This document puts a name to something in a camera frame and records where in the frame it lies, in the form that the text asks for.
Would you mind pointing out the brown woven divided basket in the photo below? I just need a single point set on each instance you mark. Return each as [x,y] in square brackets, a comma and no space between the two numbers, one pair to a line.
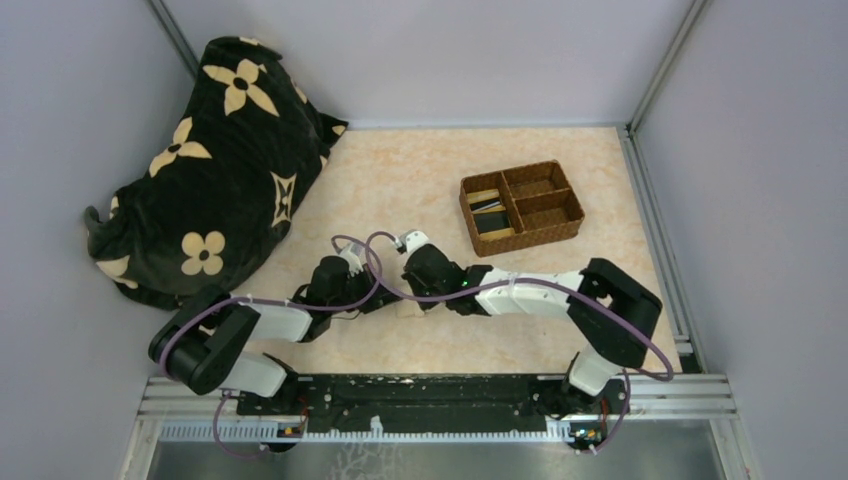
[542,205]

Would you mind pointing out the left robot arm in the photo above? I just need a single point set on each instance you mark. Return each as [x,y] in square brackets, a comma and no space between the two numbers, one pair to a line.
[203,346]

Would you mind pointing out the aluminium frame rail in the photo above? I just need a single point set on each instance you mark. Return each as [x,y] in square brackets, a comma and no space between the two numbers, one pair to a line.
[676,162]

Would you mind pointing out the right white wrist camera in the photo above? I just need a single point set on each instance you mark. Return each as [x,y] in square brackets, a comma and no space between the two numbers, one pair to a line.
[410,241]

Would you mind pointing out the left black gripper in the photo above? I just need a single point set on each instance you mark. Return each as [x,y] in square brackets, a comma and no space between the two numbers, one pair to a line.
[374,298]

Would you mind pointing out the cards in basket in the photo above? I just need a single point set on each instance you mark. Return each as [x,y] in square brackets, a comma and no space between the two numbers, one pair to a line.
[489,215]

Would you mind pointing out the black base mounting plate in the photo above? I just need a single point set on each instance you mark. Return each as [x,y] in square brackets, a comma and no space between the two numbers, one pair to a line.
[433,404]

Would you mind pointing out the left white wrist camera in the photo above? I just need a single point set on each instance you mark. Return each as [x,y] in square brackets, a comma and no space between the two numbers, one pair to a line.
[353,254]

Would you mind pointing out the black floral blanket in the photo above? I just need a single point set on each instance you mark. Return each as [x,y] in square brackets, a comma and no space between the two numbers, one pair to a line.
[215,203]

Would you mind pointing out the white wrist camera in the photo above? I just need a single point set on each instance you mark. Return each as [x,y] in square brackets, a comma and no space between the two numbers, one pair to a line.
[353,254]
[410,241]

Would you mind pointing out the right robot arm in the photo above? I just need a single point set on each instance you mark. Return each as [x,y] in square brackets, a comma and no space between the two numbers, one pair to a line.
[616,314]

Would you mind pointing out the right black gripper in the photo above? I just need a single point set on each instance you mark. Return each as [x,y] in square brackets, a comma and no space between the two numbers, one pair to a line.
[421,299]

